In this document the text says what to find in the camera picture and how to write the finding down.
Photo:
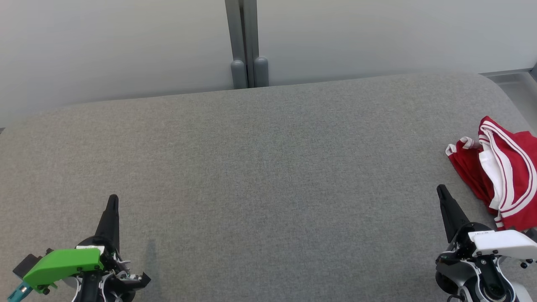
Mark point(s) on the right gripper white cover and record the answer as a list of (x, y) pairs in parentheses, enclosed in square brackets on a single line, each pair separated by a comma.
[(486, 256)]

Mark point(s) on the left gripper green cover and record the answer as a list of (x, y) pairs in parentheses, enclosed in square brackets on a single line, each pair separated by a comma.
[(71, 264)]

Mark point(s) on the red shorts white waistband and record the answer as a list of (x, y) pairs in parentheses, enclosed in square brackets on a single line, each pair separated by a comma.
[(467, 167)]

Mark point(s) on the red jersey number 23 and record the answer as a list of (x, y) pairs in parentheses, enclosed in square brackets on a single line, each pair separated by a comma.
[(514, 176)]

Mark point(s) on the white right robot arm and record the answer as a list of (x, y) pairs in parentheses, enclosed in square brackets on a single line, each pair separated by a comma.
[(522, 293)]

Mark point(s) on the grey fabric sofa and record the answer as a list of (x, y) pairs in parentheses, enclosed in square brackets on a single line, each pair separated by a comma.
[(268, 176)]

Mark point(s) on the grey cylindrical stopper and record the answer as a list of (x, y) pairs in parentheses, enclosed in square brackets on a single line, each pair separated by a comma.
[(261, 72), (238, 75)]

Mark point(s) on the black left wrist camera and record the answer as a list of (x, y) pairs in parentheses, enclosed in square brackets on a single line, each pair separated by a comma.
[(28, 265)]

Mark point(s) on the grey floor rail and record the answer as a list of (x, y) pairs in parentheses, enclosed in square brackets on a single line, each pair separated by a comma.
[(509, 73)]

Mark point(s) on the grey vertical frame post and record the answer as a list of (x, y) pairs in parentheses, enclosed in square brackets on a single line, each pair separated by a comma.
[(243, 29)]

